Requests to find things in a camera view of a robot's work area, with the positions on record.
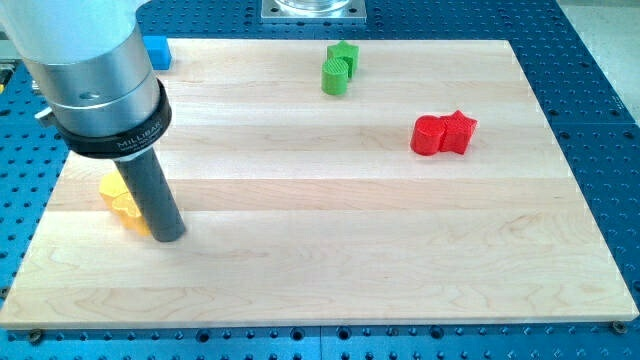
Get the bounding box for green star block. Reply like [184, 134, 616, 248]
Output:
[326, 40, 359, 79]

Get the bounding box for black Millibar tool flange ring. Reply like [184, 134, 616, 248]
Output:
[55, 79, 172, 159]

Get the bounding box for red star block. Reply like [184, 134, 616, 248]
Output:
[439, 110, 478, 155]

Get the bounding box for yellow heart block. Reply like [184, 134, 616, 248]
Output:
[111, 193, 151, 236]

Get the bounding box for red cylinder block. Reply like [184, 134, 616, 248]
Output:
[410, 115, 446, 156]

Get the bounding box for blue cube block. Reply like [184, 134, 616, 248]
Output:
[143, 35, 172, 71]

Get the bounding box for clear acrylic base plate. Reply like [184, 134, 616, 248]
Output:
[260, 0, 367, 24]

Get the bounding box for green cylinder block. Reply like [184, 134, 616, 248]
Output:
[321, 58, 349, 95]

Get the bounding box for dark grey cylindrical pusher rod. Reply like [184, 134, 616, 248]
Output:
[115, 148, 186, 242]

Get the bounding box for wooden board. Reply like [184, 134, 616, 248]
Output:
[1, 39, 638, 330]

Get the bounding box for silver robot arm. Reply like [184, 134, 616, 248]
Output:
[1, 0, 185, 242]

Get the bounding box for right board clamp screw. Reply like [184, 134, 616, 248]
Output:
[611, 321, 628, 335]

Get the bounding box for board clamp screw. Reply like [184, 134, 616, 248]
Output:
[26, 329, 45, 346]
[611, 321, 628, 335]

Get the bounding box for yellow hexagon block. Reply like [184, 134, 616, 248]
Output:
[99, 171, 129, 208]

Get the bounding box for left board clamp screw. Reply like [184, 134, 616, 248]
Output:
[26, 329, 45, 346]

